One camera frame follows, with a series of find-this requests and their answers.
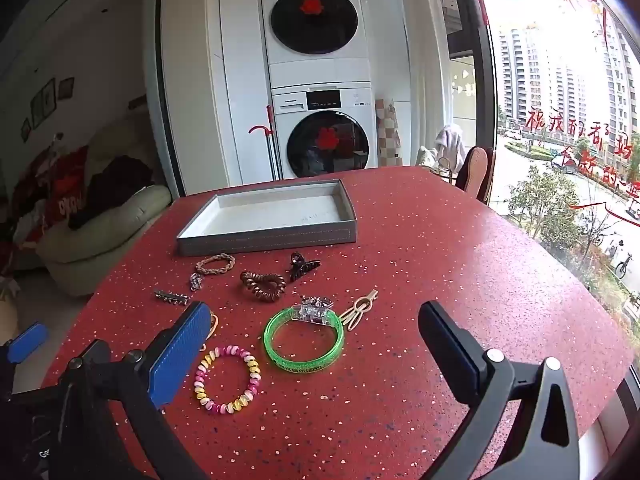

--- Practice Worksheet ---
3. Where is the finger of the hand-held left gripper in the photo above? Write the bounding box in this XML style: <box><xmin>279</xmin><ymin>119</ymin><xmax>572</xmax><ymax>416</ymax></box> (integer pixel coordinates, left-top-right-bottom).
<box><xmin>7</xmin><ymin>322</ymin><xmax>50</xmax><ymax>364</ymax></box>

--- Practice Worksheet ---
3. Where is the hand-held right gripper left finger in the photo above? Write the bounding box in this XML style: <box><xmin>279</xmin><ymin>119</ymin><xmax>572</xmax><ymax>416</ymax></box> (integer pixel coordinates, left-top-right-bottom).
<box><xmin>47</xmin><ymin>301</ymin><xmax>213</xmax><ymax>480</ymax></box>

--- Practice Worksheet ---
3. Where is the beige cutout hair clip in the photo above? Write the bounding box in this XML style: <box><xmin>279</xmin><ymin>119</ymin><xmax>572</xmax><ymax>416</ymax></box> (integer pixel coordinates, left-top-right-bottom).
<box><xmin>339</xmin><ymin>289</ymin><xmax>379</xmax><ymax>332</ymax></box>

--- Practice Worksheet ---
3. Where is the green translucent bangle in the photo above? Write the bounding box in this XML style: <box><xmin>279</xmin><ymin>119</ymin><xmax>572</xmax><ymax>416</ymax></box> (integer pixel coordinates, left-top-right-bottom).
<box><xmin>263</xmin><ymin>297</ymin><xmax>345</xmax><ymax>372</ymax></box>

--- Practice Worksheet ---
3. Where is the large dark picture frame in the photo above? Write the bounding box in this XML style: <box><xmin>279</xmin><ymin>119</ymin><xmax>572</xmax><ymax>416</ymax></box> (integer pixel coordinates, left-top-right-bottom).
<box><xmin>31</xmin><ymin>78</ymin><xmax>56</xmax><ymax>129</ymax></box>

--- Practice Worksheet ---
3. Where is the white front-load dryer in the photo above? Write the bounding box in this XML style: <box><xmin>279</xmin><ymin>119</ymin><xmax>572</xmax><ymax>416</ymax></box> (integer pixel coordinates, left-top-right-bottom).
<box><xmin>258</xmin><ymin>0</ymin><xmax>372</xmax><ymax>89</ymax></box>

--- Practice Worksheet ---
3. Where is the brown chair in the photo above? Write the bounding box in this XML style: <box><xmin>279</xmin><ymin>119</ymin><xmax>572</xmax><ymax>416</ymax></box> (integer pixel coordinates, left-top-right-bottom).
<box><xmin>455</xmin><ymin>146</ymin><xmax>497</xmax><ymax>206</ymax></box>

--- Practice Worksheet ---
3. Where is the checkered cloth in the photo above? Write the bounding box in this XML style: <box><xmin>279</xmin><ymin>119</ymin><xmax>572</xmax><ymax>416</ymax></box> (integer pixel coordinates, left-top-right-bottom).
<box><xmin>376</xmin><ymin>100</ymin><xmax>404</xmax><ymax>166</ymax></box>

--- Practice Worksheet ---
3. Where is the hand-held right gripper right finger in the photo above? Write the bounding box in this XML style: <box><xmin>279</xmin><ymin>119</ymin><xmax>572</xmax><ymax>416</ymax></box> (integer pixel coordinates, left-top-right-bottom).
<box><xmin>418</xmin><ymin>301</ymin><xmax>583</xmax><ymax>480</ymax></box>

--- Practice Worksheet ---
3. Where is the red handled mop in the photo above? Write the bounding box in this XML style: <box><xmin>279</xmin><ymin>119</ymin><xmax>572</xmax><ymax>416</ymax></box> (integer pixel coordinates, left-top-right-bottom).
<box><xmin>249</xmin><ymin>105</ymin><xmax>282</xmax><ymax>182</ymax></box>

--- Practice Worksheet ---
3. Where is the dark clothing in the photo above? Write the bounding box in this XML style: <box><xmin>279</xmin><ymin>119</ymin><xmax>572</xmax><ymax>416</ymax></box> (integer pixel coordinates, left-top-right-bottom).
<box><xmin>67</xmin><ymin>155</ymin><xmax>154</xmax><ymax>231</ymax></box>

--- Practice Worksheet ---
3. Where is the red printed clothing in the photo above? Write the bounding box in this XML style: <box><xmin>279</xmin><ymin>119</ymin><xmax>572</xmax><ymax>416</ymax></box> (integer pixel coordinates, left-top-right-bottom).
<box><xmin>12</xmin><ymin>145</ymin><xmax>90</xmax><ymax>242</ymax></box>

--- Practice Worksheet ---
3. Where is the cream sofa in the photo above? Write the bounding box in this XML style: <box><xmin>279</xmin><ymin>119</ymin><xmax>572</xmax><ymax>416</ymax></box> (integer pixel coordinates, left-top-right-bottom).
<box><xmin>37</xmin><ymin>115</ymin><xmax>174</xmax><ymax>297</ymax></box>

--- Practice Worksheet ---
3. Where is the beige braided bracelet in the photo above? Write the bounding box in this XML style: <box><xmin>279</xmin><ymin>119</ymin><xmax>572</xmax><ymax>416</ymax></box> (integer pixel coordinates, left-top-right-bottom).
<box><xmin>195</xmin><ymin>253</ymin><xmax>236</xmax><ymax>276</ymax></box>

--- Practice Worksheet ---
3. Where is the white cabinet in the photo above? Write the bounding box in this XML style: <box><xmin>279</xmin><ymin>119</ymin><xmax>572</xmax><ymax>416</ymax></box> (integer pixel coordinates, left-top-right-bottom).
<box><xmin>160</xmin><ymin>0</ymin><xmax>273</xmax><ymax>197</ymax></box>

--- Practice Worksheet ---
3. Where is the grey jewelry tray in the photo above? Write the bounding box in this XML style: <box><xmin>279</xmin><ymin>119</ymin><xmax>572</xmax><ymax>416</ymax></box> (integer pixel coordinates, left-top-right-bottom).
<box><xmin>176</xmin><ymin>179</ymin><xmax>357</xmax><ymax>257</ymax></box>

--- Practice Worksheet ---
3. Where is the pink yellow spiral hair tie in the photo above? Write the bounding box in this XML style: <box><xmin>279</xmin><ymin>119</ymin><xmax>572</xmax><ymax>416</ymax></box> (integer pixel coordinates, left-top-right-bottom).
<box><xmin>193</xmin><ymin>345</ymin><xmax>262</xmax><ymax>415</ymax></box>

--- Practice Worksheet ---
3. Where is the dark hair claw clip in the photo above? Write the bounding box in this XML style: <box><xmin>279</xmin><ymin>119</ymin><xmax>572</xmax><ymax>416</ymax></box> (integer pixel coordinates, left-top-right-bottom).
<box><xmin>286</xmin><ymin>251</ymin><xmax>322</xmax><ymax>284</ymax></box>

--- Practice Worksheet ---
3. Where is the silver barrette hair clip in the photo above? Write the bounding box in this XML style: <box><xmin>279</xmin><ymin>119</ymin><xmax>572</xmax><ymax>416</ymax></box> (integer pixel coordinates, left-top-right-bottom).
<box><xmin>153</xmin><ymin>289</ymin><xmax>188</xmax><ymax>307</ymax></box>

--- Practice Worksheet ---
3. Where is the brown spiral hair tie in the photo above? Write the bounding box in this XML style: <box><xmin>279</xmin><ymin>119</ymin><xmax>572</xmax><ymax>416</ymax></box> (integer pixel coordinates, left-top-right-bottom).
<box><xmin>240</xmin><ymin>270</ymin><xmax>287</xmax><ymax>303</ymax></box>

